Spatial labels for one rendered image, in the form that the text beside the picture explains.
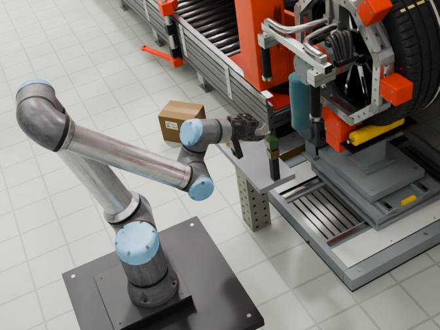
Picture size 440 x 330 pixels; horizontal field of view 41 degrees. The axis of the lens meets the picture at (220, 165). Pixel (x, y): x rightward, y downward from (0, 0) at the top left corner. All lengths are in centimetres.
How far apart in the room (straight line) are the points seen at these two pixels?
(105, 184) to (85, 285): 51
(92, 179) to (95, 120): 176
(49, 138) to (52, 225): 142
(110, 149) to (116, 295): 66
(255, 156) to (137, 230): 70
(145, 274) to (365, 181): 113
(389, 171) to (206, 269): 98
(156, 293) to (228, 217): 87
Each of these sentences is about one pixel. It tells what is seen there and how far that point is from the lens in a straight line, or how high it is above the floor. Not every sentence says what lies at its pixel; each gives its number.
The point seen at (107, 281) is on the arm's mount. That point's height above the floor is 34.
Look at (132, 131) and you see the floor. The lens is 359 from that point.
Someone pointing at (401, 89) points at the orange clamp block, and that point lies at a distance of 213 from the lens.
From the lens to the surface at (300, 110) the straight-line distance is 252.
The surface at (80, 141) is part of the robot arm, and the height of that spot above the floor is 105.
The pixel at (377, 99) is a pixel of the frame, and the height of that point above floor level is 79.
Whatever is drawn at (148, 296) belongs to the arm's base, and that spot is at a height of 40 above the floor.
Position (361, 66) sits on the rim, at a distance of 243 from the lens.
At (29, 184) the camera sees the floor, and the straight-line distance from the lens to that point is 346.
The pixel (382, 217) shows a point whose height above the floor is 16.
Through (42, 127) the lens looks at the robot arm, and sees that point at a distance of 177.
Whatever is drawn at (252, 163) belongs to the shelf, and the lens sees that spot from 249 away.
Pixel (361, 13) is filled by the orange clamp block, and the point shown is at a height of 110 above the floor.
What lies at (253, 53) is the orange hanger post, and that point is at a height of 72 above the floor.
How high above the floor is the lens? 207
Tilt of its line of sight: 40 degrees down
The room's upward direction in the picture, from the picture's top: 10 degrees counter-clockwise
